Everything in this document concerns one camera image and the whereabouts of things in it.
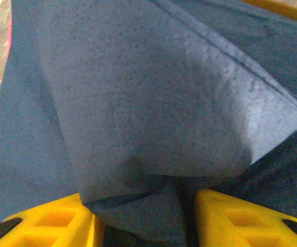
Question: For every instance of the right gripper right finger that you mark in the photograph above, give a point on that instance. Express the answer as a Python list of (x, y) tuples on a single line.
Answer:
[(241, 223)]

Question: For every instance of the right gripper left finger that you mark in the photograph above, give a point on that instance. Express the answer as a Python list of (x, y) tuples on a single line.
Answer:
[(53, 221)]

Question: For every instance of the stack of coloured napkins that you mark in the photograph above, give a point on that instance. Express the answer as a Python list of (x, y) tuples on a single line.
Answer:
[(138, 103)]

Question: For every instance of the dark blue paper napkin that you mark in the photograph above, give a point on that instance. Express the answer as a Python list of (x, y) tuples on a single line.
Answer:
[(14, 154)]

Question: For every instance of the pink paper napkin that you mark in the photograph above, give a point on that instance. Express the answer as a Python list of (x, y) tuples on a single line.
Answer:
[(9, 33)]

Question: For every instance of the yellow paper napkin stack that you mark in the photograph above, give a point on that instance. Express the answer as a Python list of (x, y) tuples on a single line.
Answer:
[(287, 10)]

